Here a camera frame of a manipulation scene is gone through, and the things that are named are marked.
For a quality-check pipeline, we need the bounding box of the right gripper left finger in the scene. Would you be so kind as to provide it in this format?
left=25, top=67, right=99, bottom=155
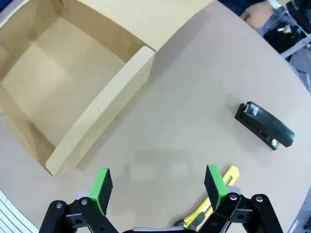
left=38, top=167, right=120, bottom=233

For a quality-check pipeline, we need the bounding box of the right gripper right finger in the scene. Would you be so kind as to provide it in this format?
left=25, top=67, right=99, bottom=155
left=194, top=164, right=284, bottom=233

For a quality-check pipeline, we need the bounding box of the yellow black utility knife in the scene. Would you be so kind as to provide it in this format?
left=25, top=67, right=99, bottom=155
left=173, top=165, right=240, bottom=230

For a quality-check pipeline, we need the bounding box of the black stapler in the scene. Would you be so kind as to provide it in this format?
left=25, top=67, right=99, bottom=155
left=234, top=101, right=295, bottom=151

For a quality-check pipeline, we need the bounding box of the brown cardboard box with lid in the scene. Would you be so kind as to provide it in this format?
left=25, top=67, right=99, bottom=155
left=0, top=0, right=214, bottom=177

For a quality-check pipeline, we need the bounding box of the person's left hand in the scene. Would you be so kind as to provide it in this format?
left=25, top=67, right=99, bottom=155
left=240, top=2, right=276, bottom=30

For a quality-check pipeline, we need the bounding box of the person in purple jacket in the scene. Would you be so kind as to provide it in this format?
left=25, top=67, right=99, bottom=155
left=217, top=0, right=270, bottom=15

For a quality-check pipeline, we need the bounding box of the silver wristwatch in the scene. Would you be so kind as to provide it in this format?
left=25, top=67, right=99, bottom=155
left=268, top=0, right=285, bottom=14

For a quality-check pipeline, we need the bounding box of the black chair with grey frame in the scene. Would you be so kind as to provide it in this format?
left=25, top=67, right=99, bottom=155
left=263, top=20, right=311, bottom=61

